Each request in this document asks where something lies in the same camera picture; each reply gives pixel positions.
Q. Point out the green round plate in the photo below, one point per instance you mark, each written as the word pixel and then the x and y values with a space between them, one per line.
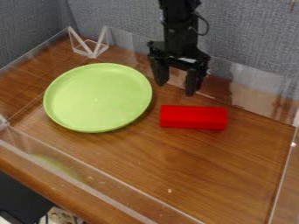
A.
pixel 97 97

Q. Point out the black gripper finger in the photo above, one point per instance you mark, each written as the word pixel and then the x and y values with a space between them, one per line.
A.
pixel 193 80
pixel 160 70

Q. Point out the red rectangular block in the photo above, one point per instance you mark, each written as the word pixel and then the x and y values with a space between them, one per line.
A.
pixel 193 117

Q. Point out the clear acrylic enclosure wall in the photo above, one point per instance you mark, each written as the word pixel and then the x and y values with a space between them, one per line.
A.
pixel 148 174

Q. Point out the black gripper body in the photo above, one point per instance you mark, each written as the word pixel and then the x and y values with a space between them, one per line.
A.
pixel 182 26

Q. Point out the white power strip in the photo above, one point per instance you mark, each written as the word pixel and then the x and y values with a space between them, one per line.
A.
pixel 60 216

